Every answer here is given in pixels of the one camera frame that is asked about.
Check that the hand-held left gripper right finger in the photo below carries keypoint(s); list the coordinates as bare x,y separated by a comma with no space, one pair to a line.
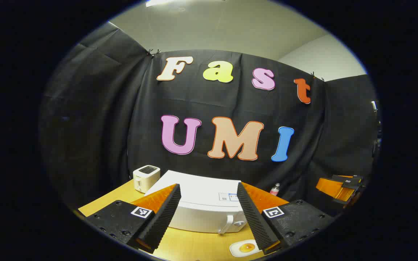
254,217

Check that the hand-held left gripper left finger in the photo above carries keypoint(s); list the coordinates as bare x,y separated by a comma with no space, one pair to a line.
165,214

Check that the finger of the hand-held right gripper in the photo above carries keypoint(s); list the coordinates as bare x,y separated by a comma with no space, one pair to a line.
334,188

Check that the round orange bun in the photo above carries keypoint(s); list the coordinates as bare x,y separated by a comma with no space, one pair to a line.
247,248

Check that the white microwave oven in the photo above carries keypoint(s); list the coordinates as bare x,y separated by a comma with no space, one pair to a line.
201,195

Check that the small pink label bottle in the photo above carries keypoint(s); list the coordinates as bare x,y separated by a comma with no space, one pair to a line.
274,190

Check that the white square plate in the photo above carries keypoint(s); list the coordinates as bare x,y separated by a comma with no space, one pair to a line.
235,250

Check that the white toaster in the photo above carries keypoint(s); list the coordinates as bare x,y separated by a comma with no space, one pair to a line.
145,177

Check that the black backdrop cloth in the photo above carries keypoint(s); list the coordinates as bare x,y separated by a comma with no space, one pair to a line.
103,127

